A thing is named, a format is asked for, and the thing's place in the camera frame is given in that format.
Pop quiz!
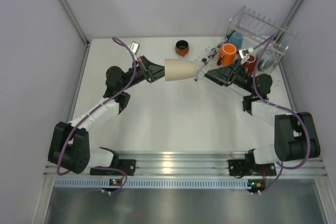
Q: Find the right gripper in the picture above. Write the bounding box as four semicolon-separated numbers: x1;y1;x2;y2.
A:
204;58;254;94

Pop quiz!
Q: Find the orange mug black handle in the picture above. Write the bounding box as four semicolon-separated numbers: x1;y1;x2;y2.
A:
217;43;237;67

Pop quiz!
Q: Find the beige tumbler cup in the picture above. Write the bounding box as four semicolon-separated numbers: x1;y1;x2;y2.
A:
164;59;196;81

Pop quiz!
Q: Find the white and red mug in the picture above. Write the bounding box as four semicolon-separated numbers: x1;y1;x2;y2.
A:
242;56;257;76

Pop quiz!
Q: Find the blue ceramic mug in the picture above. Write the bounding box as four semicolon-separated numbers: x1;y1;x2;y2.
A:
227;31;243;50

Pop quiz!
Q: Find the grey ceramic mug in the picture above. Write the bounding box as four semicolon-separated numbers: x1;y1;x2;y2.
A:
256;49;276;71

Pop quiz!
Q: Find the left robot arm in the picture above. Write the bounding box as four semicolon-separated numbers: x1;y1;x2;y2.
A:
48;56;165;175

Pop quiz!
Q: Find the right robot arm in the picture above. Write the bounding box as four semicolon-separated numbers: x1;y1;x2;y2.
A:
204;61;321;175

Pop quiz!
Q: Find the silver metal dish rack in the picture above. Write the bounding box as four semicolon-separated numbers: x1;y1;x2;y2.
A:
195;7;298;97

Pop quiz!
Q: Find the black and red bowl cup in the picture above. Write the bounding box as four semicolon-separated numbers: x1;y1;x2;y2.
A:
175;40;190;57

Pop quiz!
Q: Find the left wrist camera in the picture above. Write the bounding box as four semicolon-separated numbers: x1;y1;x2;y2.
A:
129;41;140;55

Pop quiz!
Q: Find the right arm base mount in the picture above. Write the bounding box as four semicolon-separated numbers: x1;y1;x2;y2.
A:
228;159;250;178

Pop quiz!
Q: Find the aluminium mounting rail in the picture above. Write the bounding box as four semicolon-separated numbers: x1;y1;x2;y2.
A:
43;151;327;179

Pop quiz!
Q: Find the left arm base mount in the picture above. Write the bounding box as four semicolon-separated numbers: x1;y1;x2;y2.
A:
90;158;136;176

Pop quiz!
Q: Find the slotted cable duct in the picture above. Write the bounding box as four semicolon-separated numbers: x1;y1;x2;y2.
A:
54;177;255;189

